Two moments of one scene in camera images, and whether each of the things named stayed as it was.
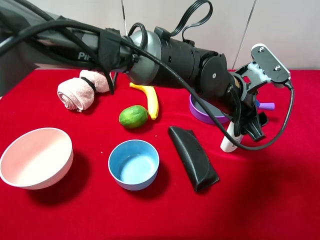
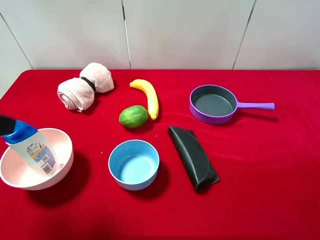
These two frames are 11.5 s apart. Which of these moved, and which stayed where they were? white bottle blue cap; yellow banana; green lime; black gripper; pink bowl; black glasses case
Moved: black gripper; white bottle blue cap
Stayed: yellow banana; green lime; pink bowl; black glasses case
